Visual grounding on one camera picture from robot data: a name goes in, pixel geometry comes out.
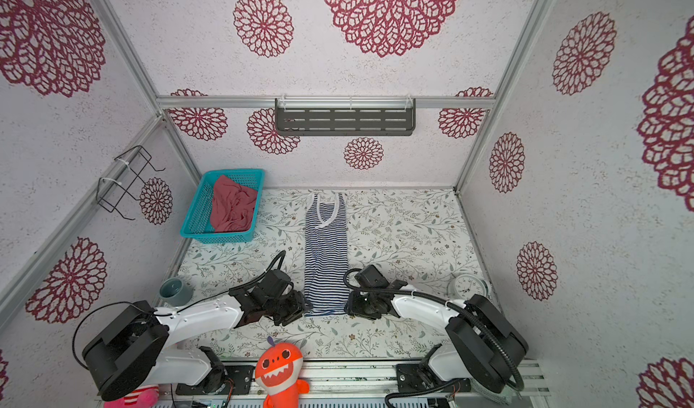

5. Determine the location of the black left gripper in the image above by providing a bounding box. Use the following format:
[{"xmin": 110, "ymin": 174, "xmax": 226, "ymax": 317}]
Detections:
[{"xmin": 266, "ymin": 289, "xmax": 314, "ymax": 327}]

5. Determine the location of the blue white striped tank top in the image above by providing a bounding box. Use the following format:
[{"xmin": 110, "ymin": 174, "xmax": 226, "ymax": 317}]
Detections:
[{"xmin": 304, "ymin": 193, "xmax": 350, "ymax": 317}]

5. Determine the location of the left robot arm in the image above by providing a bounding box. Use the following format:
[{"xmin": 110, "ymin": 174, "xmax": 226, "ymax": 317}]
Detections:
[{"xmin": 81, "ymin": 270, "xmax": 313, "ymax": 402}]

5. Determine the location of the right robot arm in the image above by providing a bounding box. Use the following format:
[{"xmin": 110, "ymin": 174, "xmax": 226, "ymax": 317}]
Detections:
[{"xmin": 343, "ymin": 265, "xmax": 529, "ymax": 395}]

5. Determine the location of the maroon tank top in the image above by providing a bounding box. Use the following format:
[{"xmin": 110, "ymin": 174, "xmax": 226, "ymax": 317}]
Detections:
[{"xmin": 210, "ymin": 176, "xmax": 258, "ymax": 233}]

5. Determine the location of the red monster plush toy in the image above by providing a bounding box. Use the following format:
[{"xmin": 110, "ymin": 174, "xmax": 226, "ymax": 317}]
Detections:
[{"xmin": 254, "ymin": 337, "xmax": 310, "ymax": 408}]

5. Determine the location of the floral tablecloth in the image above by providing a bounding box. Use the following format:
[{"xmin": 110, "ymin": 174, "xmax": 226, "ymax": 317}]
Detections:
[{"xmin": 178, "ymin": 189, "xmax": 491, "ymax": 360}]

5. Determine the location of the white alarm clock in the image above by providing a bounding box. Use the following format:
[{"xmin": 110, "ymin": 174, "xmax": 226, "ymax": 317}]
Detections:
[{"xmin": 446, "ymin": 273, "xmax": 490, "ymax": 301}]

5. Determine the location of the grey-green cup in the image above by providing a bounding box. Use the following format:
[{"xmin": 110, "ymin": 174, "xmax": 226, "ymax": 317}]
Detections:
[{"xmin": 158, "ymin": 277, "xmax": 193, "ymax": 307}]

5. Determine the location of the teal plastic basket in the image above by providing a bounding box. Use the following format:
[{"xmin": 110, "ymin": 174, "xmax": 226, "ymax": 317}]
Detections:
[{"xmin": 181, "ymin": 169, "xmax": 265, "ymax": 243}]

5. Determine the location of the white pink plush doll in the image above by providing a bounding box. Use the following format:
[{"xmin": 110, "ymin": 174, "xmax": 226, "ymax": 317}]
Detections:
[{"xmin": 103, "ymin": 386, "xmax": 160, "ymax": 408}]

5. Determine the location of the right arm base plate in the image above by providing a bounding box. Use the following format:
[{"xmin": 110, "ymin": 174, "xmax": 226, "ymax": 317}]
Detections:
[{"xmin": 396, "ymin": 363, "xmax": 472, "ymax": 394}]

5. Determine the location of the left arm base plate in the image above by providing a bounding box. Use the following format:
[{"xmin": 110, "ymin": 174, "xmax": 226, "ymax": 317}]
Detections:
[{"xmin": 173, "ymin": 365, "xmax": 254, "ymax": 396}]

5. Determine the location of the grey wall shelf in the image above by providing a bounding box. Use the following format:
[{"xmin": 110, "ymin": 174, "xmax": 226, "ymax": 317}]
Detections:
[{"xmin": 274, "ymin": 98, "xmax": 417, "ymax": 137}]

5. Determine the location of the black wire wall rack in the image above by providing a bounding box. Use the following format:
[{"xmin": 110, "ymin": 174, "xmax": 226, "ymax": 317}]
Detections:
[{"xmin": 94, "ymin": 145, "xmax": 166, "ymax": 222}]

